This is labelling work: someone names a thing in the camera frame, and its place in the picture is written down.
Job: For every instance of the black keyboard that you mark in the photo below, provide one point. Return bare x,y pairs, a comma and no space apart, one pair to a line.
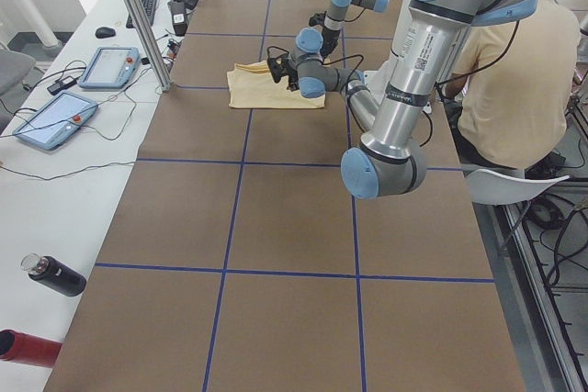
143,5

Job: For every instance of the black computer mouse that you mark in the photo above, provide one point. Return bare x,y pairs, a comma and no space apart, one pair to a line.
105,32

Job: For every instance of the far blue teach pendant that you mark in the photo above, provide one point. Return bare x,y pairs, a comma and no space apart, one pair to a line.
110,68

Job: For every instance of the person in beige shirt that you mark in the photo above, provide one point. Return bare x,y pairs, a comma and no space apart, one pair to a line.
511,86

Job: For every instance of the near blue teach pendant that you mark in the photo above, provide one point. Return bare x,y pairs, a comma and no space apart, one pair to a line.
57,121

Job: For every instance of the aluminium frame post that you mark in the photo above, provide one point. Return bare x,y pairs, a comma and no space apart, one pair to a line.
148,41

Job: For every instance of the black bottle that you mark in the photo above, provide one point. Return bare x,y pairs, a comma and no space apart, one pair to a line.
53,274

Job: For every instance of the white chair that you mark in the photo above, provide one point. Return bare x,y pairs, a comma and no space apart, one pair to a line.
491,188

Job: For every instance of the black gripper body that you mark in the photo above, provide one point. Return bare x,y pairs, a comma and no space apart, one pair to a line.
291,78
328,43

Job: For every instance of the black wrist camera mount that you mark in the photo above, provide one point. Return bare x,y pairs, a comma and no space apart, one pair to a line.
317,19
278,67

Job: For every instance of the beige long-sleeve printed shirt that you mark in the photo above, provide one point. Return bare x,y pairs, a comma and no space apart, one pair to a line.
252,86

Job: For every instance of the blue teach pendant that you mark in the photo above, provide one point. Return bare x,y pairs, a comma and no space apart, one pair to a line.
57,121
110,68

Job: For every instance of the red bottle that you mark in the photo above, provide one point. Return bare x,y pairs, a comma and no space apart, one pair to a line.
21,348

